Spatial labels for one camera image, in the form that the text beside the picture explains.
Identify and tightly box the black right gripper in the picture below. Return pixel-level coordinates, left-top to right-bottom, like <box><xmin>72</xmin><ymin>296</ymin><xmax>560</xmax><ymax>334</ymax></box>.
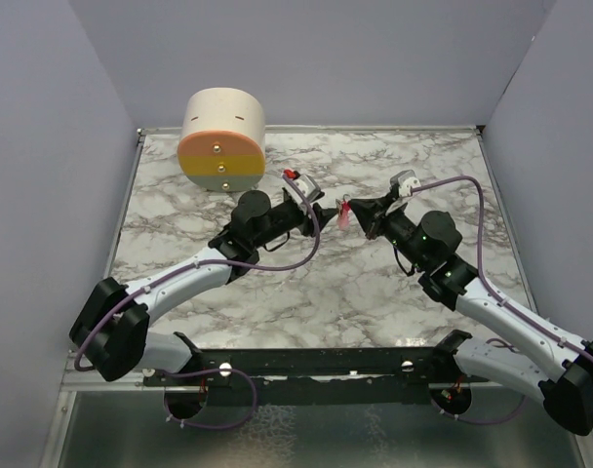
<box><xmin>349</xmin><ymin>192</ymin><xmax>428</xmax><ymax>270</ymax></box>

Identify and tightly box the pink strap keyring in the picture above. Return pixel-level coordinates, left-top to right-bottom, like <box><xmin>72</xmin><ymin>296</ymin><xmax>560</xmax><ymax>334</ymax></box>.
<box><xmin>336</xmin><ymin>194</ymin><xmax>351</xmax><ymax>230</ymax></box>

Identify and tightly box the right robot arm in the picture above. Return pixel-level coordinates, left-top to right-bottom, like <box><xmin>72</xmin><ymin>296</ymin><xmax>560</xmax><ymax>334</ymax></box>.
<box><xmin>348</xmin><ymin>196</ymin><xmax>593</xmax><ymax>436</ymax></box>

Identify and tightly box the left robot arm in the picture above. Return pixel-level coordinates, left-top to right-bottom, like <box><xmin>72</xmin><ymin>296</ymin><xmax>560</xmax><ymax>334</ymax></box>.
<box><xmin>69</xmin><ymin>190</ymin><xmax>337</xmax><ymax>385</ymax></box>

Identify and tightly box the round cream drawer cabinet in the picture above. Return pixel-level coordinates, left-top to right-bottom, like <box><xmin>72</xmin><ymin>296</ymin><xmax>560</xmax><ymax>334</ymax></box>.
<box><xmin>177</xmin><ymin>88</ymin><xmax>265</xmax><ymax>192</ymax></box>

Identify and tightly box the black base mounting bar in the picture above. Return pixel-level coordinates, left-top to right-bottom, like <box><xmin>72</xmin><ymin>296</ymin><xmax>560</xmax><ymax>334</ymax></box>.
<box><xmin>144</xmin><ymin>346</ymin><xmax>493</xmax><ymax>391</ymax></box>

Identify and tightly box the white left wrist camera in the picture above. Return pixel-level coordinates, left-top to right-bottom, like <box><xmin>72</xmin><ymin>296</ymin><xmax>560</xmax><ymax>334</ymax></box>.
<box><xmin>283</xmin><ymin>169</ymin><xmax>324</xmax><ymax>204</ymax></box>

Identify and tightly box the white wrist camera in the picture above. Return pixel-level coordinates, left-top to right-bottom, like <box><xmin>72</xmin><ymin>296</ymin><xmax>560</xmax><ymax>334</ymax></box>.
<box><xmin>389</xmin><ymin>170</ymin><xmax>421</xmax><ymax>200</ymax></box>
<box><xmin>283</xmin><ymin>169</ymin><xmax>324</xmax><ymax>204</ymax></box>

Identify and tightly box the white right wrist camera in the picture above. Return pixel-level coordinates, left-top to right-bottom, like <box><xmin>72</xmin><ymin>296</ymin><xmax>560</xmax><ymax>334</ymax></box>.
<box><xmin>389</xmin><ymin>170</ymin><xmax>421</xmax><ymax>200</ymax></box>

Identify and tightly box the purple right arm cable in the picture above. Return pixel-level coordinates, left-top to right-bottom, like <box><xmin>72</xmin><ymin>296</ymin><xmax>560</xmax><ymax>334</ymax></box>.
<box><xmin>411</xmin><ymin>175</ymin><xmax>593</xmax><ymax>426</ymax></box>

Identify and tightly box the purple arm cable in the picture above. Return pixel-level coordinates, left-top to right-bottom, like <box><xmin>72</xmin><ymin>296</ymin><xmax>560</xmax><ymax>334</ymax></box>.
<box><xmin>74</xmin><ymin>171</ymin><xmax>320</xmax><ymax>431</ymax></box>
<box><xmin>411</xmin><ymin>175</ymin><xmax>593</xmax><ymax>426</ymax></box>

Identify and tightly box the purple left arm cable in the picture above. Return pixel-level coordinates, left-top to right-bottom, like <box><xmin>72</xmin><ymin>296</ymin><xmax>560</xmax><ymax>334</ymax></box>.
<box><xmin>74</xmin><ymin>171</ymin><xmax>320</xmax><ymax>431</ymax></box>

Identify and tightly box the aluminium frame rail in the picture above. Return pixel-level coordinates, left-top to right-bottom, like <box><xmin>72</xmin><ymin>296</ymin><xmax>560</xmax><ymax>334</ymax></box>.
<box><xmin>60</xmin><ymin>352</ymin><xmax>145</xmax><ymax>392</ymax></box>

